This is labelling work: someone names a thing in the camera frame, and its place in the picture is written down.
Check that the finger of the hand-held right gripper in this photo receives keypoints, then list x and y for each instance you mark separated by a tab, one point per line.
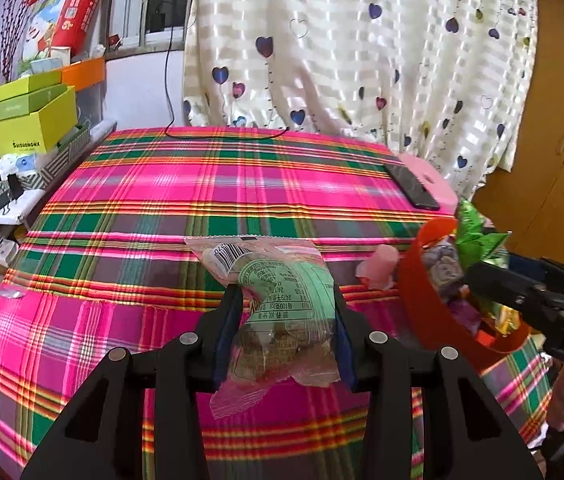
496	282
551	275

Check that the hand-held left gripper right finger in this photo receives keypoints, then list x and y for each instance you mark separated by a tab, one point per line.
342	340

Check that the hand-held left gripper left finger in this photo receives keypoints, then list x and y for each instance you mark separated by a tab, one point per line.
226	332

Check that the pile of snacks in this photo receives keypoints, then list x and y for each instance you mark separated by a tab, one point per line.
454	285

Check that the green pea snack packet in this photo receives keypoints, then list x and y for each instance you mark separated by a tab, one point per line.
476	240

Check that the clear packet with green label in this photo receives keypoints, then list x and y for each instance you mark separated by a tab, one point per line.
282	300

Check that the red bowl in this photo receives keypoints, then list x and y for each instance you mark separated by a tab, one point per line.
426	305

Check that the pink jelly cup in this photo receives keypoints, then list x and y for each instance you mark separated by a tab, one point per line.
379	265

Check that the pink plastic stool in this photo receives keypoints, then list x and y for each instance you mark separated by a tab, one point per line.
436	175

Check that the wooden cabinet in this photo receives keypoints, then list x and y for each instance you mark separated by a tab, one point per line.
561	150

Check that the black phone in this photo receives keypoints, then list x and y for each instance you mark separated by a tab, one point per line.
411	186

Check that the pink plaid blanket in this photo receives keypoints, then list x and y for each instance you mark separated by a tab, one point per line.
162	200

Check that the small clear plastic wrapper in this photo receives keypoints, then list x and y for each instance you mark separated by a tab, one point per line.
9	291

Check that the striped box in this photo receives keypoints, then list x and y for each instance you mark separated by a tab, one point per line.
62	155

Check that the white side table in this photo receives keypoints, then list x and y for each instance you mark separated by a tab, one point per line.
17	207

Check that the black binder clip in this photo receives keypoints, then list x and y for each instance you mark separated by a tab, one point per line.
3	204
13	187

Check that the heart print curtain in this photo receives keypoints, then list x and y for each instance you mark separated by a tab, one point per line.
361	60

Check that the clear storage bin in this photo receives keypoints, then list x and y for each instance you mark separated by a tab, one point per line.
89	105

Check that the green cardboard box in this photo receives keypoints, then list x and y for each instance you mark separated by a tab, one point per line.
27	125

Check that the orange box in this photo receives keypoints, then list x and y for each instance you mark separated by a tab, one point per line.
82	72

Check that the green box lid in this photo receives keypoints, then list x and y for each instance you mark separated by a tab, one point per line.
12	92

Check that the window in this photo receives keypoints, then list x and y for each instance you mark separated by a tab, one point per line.
152	5

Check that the cartoon print bag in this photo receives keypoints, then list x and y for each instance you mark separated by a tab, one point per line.
44	25

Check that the red package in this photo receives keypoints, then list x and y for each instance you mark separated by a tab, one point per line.
82	5

